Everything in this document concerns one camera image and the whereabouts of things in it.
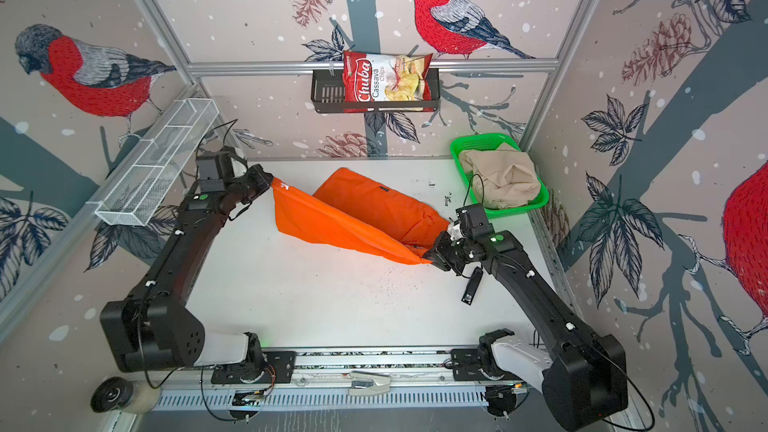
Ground orange shorts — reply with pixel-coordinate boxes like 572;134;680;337
272;168;449;265

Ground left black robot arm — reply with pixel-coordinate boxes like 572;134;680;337
99;155;274;373

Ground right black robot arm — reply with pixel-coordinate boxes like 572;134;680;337
427;231;629;431

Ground beige shorts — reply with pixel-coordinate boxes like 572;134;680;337
458;143;541;210

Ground small black marker object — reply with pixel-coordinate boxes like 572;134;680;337
461;267;484;306

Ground red cassava chips bag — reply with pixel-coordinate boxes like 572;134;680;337
343;51;435;112

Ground grey clip tool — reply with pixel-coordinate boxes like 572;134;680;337
348;371;391;397

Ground tape roll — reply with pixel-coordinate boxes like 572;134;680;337
90;377;161;415

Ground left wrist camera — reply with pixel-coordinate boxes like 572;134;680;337
196;147;240;193

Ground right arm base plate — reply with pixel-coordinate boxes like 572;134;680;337
443;348;522;382

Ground black wall basket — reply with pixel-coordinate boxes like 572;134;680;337
310;68;441;114

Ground white wire mesh shelf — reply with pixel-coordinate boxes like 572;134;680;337
95;98;219;226

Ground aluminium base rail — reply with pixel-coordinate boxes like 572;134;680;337
151;337;539;422

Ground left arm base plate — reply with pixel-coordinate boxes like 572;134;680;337
211;351;297;386

